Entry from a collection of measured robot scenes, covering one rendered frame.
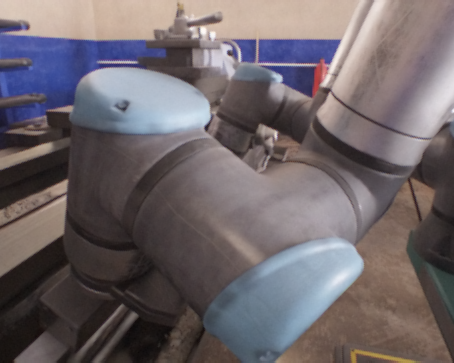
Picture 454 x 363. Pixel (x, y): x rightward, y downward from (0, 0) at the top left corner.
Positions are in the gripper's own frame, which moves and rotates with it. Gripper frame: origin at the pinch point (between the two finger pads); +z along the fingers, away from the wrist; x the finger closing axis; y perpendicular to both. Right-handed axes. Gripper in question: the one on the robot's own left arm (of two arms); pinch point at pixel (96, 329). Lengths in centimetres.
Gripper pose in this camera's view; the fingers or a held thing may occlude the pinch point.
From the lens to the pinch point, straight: 48.4
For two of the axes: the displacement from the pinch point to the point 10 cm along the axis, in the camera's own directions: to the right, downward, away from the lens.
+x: -4.1, 4.2, -8.1
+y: -8.5, -5.0, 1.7
